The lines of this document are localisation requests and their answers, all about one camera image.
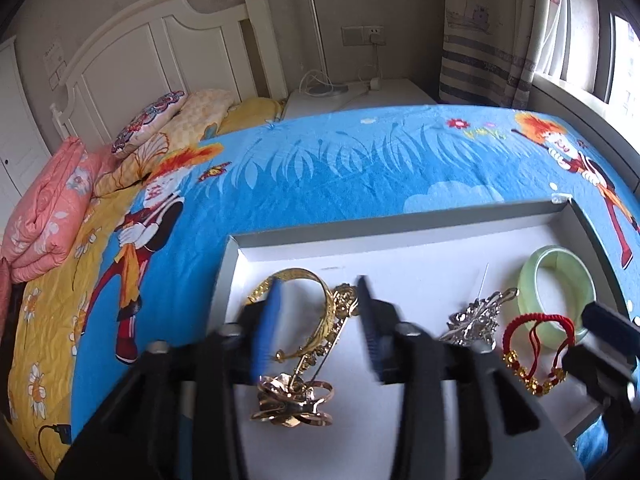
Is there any silver brooch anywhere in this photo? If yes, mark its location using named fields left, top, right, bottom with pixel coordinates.
left=439, top=287, right=520, bottom=353

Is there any green jade bangle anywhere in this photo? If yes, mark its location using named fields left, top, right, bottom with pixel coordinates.
left=518, top=245, right=597, bottom=342

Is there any red braided cord bracelet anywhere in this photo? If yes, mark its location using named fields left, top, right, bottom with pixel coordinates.
left=501, top=313, right=577, bottom=398

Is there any wall power socket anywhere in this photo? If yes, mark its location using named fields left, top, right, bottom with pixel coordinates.
left=341, top=25, right=386, bottom=47

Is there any yellow floral bedsheet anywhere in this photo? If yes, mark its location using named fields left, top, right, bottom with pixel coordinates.
left=8, top=183, right=142, bottom=479

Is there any white wooden headboard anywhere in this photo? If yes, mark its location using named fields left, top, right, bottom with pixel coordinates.
left=50, top=0, right=288, bottom=150

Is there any white lamp pole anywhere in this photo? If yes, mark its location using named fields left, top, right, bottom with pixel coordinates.
left=299, top=0, right=348, bottom=99

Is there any striped printed curtain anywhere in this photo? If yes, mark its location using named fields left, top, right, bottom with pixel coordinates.
left=438, top=0, right=566, bottom=110

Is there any embroidered small pillow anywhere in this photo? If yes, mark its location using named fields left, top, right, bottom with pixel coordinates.
left=111, top=90, right=186, bottom=159

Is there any pink folded quilt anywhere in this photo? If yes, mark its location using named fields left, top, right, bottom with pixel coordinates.
left=1, top=136, right=117, bottom=284

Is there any yellow checked pillow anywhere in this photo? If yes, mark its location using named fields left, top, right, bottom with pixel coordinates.
left=93, top=89, right=234, bottom=197

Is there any gold bangle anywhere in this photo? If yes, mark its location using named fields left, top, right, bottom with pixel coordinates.
left=245, top=268, right=358, bottom=366

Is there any grey cardboard jewelry tray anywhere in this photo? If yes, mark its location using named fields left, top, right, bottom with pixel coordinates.
left=209, top=201, right=627, bottom=479

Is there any white bedside table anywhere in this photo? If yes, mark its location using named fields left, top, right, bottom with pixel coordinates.
left=282, top=78, right=436, bottom=120

